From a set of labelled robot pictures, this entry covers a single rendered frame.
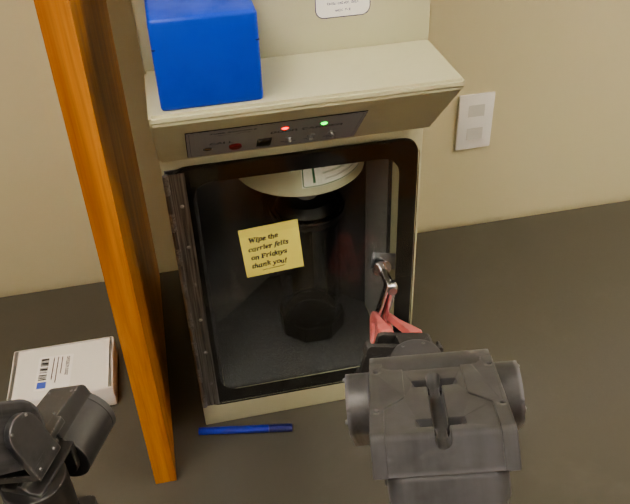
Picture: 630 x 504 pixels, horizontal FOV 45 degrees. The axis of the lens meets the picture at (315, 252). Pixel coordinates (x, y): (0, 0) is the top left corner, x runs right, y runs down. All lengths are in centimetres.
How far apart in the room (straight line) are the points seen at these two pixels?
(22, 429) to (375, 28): 54
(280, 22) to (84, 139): 24
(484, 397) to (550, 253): 112
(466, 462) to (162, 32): 48
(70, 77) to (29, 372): 65
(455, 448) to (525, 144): 122
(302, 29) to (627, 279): 87
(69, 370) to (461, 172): 82
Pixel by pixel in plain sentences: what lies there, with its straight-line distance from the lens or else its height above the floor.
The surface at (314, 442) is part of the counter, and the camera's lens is 116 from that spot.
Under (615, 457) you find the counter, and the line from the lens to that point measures 120.
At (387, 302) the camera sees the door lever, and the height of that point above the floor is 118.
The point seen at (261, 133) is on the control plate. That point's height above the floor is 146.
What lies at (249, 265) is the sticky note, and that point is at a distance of 98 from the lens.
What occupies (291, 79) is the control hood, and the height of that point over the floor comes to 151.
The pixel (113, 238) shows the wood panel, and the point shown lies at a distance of 85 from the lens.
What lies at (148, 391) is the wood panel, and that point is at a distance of 100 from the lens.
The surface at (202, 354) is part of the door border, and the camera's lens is 107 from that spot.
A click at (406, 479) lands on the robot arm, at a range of 41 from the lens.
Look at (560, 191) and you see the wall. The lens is 168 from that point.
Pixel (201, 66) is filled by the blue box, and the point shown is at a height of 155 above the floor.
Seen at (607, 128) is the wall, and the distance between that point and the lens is 166.
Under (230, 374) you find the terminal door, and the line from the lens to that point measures 111.
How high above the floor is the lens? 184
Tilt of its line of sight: 37 degrees down
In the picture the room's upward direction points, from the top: 2 degrees counter-clockwise
